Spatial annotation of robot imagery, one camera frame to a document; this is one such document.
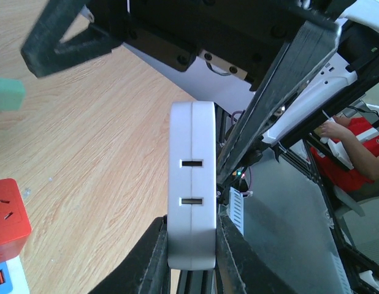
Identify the white multicolour power strip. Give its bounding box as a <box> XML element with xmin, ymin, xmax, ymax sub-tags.
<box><xmin>0</xmin><ymin>254</ymin><xmax>29</xmax><ymax>293</ymax></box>

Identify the person in red shirt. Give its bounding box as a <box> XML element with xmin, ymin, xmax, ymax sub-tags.
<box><xmin>310</xmin><ymin>116</ymin><xmax>379</xmax><ymax>193</ymax></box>

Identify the black metal frame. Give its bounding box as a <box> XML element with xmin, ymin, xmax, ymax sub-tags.
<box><xmin>177</xmin><ymin>100</ymin><xmax>379</xmax><ymax>294</ymax></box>

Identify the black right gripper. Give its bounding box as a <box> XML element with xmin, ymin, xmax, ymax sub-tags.
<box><xmin>86</xmin><ymin>1</ymin><xmax>337</xmax><ymax>90</ymax></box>

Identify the light blue slotted cable duct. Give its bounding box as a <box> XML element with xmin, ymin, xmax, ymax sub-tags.
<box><xmin>227</xmin><ymin>187</ymin><xmax>244</xmax><ymax>235</ymax></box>

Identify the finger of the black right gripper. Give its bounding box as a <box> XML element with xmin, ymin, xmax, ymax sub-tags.
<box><xmin>216</xmin><ymin>21</ymin><xmax>340</xmax><ymax>184</ymax></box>
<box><xmin>20</xmin><ymin>1</ymin><xmax>128</xmax><ymax>77</ymax></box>

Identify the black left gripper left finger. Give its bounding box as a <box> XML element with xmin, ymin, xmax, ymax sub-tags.
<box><xmin>91</xmin><ymin>215</ymin><xmax>170</xmax><ymax>294</ymax></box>

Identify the green plug adapter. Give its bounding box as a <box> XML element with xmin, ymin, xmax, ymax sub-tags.
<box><xmin>0</xmin><ymin>78</ymin><xmax>26</xmax><ymax>112</ymax></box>

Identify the red cube socket adapter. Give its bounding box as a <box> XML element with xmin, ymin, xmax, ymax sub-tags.
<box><xmin>0</xmin><ymin>178</ymin><xmax>32</xmax><ymax>263</ymax></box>

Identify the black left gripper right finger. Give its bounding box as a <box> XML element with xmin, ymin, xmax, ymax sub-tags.
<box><xmin>215</xmin><ymin>211</ymin><xmax>295</xmax><ymax>294</ymax></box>

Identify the white plug adapter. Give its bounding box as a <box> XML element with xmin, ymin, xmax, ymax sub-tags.
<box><xmin>167</xmin><ymin>101</ymin><xmax>216</xmax><ymax>271</ymax></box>

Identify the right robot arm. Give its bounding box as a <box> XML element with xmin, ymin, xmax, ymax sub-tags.
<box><xmin>21</xmin><ymin>1</ymin><xmax>379</xmax><ymax>184</ymax></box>

